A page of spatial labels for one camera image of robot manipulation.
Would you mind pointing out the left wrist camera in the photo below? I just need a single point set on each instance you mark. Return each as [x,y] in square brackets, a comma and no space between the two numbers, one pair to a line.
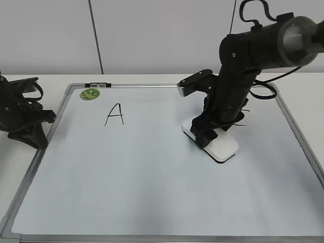
[26,85]

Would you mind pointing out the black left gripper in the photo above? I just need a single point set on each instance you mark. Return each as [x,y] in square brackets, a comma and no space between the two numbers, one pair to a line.
[22,115]

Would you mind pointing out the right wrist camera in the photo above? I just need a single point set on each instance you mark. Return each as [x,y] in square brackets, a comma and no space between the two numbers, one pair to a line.
[202,81]

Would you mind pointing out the white whiteboard with grey frame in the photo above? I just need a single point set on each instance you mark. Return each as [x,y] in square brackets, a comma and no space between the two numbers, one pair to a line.
[120,169]

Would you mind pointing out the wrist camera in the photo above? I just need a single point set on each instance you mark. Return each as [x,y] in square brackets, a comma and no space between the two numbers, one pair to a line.
[202,81]
[26,85]

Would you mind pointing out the white whiteboard eraser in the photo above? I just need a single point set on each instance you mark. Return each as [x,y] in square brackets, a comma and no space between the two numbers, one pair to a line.
[220,149]

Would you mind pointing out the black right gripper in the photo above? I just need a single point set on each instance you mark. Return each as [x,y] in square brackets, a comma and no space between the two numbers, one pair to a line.
[225,102]

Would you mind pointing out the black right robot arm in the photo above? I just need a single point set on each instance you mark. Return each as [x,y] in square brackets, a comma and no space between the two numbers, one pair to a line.
[294,42]

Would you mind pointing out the round green magnet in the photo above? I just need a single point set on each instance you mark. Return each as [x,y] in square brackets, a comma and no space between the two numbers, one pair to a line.
[89,94]

